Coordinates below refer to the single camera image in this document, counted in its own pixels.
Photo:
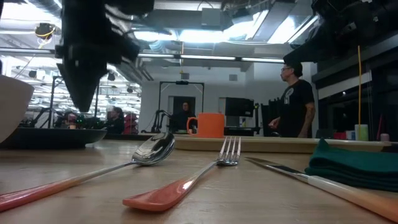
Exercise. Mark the black ceiling dome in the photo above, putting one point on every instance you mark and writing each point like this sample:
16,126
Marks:
45,30

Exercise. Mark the white ribbed bowl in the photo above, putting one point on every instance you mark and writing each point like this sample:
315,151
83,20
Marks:
12,105

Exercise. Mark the orange mug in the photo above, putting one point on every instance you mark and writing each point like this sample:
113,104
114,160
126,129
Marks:
210,126

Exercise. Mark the beige plastic tray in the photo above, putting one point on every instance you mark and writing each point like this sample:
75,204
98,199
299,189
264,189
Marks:
264,145

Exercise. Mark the long ceiling light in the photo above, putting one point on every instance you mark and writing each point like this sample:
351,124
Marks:
208,57

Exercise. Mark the green and white cup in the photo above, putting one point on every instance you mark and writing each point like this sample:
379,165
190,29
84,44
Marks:
362,133

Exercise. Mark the red box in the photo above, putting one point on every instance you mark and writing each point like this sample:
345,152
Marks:
339,136

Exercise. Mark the dark green cloth napkin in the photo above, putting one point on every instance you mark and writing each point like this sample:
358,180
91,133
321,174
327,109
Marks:
351,168

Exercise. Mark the person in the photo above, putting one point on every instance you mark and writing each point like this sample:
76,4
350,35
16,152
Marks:
295,99
115,124
183,119

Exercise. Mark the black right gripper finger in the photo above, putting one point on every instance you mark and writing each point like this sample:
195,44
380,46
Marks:
311,46

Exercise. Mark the pink cup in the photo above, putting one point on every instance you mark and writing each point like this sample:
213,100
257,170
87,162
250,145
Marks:
384,137

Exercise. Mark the black wall monitor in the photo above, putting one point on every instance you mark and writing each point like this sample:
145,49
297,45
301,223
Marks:
239,107

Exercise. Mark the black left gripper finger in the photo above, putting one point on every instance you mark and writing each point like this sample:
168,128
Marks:
82,87

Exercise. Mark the blue and white box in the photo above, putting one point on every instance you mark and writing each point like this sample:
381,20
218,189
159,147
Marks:
350,135

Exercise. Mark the black frame stand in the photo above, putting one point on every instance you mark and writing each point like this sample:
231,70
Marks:
182,82
50,102

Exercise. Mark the black background robot arm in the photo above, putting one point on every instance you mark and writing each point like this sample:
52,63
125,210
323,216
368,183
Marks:
158,119

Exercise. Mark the dark teal plate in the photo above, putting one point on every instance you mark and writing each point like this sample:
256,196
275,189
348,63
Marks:
56,138

